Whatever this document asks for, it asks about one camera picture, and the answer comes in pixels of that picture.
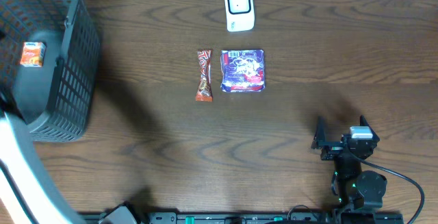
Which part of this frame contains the red Toto snack wrapper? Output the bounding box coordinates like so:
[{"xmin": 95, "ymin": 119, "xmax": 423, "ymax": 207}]
[{"xmin": 195, "ymin": 49, "xmax": 213, "ymax": 102}]

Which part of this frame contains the purple Carefree pad pack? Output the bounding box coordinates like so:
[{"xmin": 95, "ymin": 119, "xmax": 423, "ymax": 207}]
[{"xmin": 220, "ymin": 49, "xmax": 266, "ymax": 92}]

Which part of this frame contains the black cable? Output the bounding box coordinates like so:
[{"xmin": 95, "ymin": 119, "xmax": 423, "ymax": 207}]
[{"xmin": 345, "ymin": 145, "xmax": 426, "ymax": 224}]

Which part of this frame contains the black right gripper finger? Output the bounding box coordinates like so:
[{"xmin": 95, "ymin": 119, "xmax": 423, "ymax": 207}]
[
  {"xmin": 359, "ymin": 115, "xmax": 380, "ymax": 142},
  {"xmin": 311, "ymin": 116, "xmax": 329, "ymax": 149}
]

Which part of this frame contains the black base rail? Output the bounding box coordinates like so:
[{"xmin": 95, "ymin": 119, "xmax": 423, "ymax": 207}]
[{"xmin": 78, "ymin": 211, "xmax": 405, "ymax": 224}]

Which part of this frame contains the orange Kleenex tissue pack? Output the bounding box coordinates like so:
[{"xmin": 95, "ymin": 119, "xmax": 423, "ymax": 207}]
[{"xmin": 20, "ymin": 42, "xmax": 46, "ymax": 68}]

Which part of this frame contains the dark grey plastic basket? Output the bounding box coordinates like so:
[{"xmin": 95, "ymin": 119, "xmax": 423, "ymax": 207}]
[{"xmin": 1, "ymin": 0, "xmax": 101, "ymax": 142}]

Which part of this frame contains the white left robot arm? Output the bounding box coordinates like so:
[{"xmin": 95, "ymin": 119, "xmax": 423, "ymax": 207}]
[{"xmin": 1, "ymin": 88, "xmax": 142, "ymax": 224}]

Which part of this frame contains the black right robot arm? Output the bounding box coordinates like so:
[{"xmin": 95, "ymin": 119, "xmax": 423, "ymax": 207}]
[{"xmin": 311, "ymin": 116, "xmax": 387, "ymax": 212}]

